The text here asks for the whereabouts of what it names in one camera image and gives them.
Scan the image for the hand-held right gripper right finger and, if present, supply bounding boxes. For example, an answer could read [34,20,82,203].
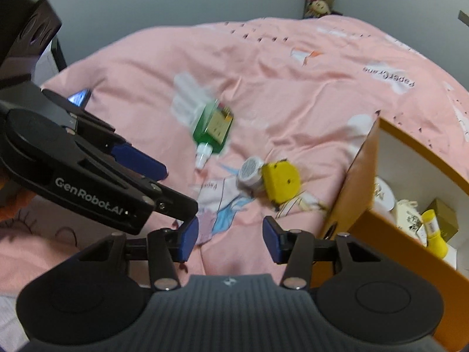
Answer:
[262,216,358,289]

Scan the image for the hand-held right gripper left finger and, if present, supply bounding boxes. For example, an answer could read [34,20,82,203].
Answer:
[106,216,201,290]

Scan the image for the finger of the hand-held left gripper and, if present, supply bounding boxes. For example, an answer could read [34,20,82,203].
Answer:
[73,139,199,222]
[42,88,168,181]

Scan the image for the yellow tape measure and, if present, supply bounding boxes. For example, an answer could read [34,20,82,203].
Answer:
[260,159,302,204]

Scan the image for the green bottle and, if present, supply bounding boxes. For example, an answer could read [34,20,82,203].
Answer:
[192,99,235,170]

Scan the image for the orange cardboard box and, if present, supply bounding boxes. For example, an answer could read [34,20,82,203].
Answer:
[317,117,469,352]

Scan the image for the white drawstring pouch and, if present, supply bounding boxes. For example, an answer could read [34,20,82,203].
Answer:
[395,198,426,243]

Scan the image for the yellow-capped bottle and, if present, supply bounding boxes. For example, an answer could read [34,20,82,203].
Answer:
[420,209,450,258]

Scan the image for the small gold-brown box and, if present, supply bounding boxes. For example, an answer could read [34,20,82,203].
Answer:
[425,197,460,243]

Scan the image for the pink printed blanket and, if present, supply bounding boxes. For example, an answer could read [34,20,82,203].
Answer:
[0,15,469,338]

